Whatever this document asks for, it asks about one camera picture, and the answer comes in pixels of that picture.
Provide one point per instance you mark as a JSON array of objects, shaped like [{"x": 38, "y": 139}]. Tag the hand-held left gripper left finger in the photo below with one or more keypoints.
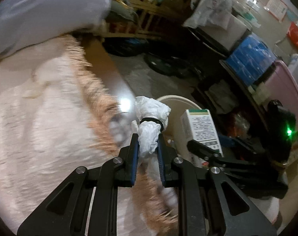
[{"x": 135, "y": 162}]

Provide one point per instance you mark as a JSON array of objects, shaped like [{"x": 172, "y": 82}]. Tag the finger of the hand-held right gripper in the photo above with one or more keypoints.
[
  {"x": 203, "y": 148},
  {"x": 249, "y": 146}
]

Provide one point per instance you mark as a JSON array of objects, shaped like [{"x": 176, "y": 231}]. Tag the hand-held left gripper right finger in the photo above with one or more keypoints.
[{"x": 161, "y": 162}]

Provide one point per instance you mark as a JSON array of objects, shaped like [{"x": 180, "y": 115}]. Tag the green and white box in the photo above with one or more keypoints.
[{"x": 200, "y": 127}]

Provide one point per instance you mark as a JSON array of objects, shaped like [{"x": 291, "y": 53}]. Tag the white tissue bundle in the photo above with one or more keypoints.
[{"x": 149, "y": 132}]

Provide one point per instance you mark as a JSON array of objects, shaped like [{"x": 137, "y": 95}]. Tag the white bin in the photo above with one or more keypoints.
[{"x": 178, "y": 118}]

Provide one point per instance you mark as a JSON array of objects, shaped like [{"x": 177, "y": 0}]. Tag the pink storage box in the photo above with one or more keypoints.
[{"x": 281, "y": 86}]

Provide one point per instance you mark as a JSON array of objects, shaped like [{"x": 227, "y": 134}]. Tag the blue storage box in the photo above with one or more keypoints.
[{"x": 249, "y": 59}]

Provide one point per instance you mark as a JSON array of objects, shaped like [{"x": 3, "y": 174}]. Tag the black round object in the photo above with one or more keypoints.
[{"x": 168, "y": 66}]

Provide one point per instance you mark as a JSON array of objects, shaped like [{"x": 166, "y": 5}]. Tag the pink tasselled tablecloth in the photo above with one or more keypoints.
[{"x": 40, "y": 127}]

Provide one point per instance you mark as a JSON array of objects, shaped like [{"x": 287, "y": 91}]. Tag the red plastic bag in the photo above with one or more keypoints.
[{"x": 297, "y": 34}]

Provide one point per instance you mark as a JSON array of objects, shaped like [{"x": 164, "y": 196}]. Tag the black metal shelf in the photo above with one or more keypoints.
[{"x": 208, "y": 41}]

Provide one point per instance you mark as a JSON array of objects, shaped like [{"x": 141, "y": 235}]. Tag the white cardboard box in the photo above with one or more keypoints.
[{"x": 235, "y": 34}]

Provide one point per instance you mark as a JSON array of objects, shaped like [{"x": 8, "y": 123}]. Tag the white plastic bag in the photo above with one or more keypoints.
[{"x": 208, "y": 7}]

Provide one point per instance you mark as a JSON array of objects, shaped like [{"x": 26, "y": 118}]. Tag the wooden rack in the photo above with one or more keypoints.
[{"x": 149, "y": 12}]

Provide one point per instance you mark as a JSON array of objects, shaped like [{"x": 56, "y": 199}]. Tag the grey-blue garment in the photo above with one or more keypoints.
[{"x": 40, "y": 12}]

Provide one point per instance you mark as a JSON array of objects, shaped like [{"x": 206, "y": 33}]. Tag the wall notice paper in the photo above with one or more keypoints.
[{"x": 277, "y": 6}]

